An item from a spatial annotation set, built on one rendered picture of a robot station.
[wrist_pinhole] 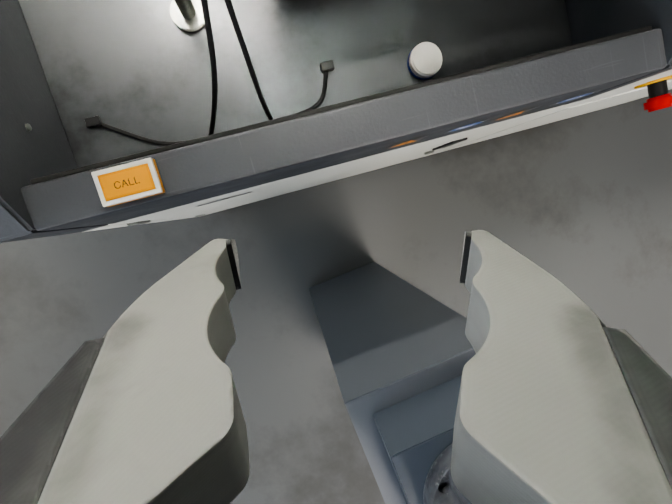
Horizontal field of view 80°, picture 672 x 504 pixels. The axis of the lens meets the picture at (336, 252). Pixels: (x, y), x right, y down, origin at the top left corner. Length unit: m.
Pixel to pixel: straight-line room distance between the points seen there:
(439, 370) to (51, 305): 1.23
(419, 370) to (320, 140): 0.36
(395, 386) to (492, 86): 0.40
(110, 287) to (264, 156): 1.13
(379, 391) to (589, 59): 0.46
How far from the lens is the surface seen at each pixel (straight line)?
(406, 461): 0.54
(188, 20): 0.54
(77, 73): 0.56
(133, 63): 0.55
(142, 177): 0.38
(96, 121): 0.54
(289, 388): 1.46
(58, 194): 0.42
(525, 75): 0.46
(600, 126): 1.75
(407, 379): 0.61
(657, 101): 0.74
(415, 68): 0.53
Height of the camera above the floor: 1.33
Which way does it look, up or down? 80 degrees down
